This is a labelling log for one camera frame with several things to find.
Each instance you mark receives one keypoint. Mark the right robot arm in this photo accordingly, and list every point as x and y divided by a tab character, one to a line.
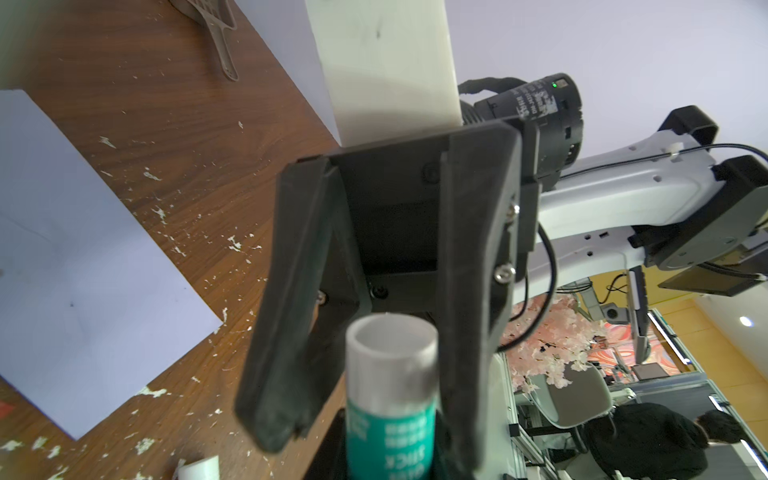
663	201

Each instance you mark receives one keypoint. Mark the seated person in black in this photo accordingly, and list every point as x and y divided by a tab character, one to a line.
652	441

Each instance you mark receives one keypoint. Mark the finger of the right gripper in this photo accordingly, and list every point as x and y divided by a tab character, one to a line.
296	355
479	175

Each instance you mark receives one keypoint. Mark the brown plastic scoop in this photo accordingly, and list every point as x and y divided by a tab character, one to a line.
216	17

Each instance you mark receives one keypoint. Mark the white green glue stick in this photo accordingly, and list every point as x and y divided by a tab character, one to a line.
391	379

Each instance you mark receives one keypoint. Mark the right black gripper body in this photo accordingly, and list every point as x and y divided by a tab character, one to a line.
392	191

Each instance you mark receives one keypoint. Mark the purple envelope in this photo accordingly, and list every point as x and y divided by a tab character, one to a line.
92	309

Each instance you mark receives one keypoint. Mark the pink blossom decoration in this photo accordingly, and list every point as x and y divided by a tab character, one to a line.
560	345

